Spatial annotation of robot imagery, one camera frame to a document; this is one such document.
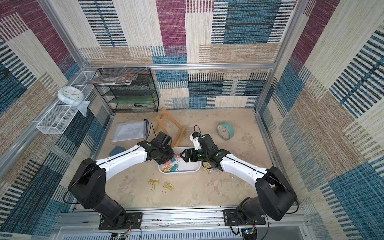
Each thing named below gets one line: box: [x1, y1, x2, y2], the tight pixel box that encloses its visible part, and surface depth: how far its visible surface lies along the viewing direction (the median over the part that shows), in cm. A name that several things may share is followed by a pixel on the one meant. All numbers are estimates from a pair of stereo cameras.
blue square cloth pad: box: [108, 145, 127, 157], surface depth 99 cm
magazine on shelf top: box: [86, 73, 138, 86], surface depth 86 cm
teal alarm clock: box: [216, 122, 235, 141], surface depth 101 cm
